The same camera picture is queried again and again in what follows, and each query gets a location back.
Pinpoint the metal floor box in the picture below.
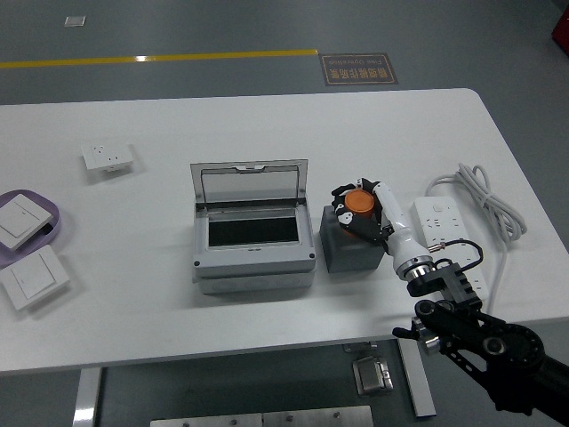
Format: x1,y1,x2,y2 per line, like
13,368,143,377
352,355,395,396

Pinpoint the grey cube with round hole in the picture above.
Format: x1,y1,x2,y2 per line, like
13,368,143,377
318,204,386,275

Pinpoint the white wall socket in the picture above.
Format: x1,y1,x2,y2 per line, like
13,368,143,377
80,141,135,173

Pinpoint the yellow floor tape line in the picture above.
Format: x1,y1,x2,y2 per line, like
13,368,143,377
0,48,319,70

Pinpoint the white power cord with plug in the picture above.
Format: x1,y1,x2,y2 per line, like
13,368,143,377
424,163,529,315

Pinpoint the orange cylinder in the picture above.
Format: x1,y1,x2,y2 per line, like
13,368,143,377
345,189,377,220

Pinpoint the purple tray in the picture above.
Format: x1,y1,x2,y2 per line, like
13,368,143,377
0,189,62,270

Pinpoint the white power strip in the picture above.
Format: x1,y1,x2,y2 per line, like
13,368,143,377
408,197,488,297

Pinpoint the white table leg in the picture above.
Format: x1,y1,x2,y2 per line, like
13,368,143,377
397,338,437,418
72,367,104,427

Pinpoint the white wall switch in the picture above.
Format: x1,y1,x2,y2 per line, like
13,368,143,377
0,244,71,311
0,194,61,252

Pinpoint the grey junction box clear lid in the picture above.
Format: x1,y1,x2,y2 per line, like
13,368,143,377
189,158,317,295

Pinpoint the brown floor sign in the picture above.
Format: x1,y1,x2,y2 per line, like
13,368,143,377
318,52,399,86

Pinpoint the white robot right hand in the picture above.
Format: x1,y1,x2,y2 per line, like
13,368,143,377
331,176,435,278

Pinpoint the red object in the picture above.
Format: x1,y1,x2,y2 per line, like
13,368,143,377
550,8,569,50

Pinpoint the steel base plate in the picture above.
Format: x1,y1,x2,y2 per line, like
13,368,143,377
261,405,374,427
149,412,264,427

